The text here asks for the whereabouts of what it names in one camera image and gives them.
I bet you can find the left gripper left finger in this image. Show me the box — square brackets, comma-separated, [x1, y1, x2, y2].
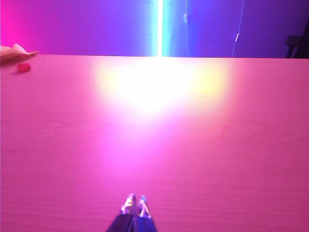
[105, 193, 137, 232]

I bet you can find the black office chair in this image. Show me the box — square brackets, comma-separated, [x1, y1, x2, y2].
[284, 35, 309, 59]

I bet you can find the bright LED light strip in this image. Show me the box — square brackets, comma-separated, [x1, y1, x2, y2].
[155, 0, 164, 58]

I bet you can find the thin hanging wire with switch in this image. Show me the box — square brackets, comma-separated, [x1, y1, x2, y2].
[183, 0, 191, 58]
[231, 0, 246, 58]

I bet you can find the crumpled white paper tissue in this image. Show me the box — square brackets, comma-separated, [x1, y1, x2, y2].
[0, 43, 39, 64]

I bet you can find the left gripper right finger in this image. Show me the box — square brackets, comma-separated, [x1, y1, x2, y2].
[134, 194, 159, 232]

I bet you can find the red bottle cap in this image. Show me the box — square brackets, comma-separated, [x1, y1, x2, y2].
[16, 62, 31, 73]

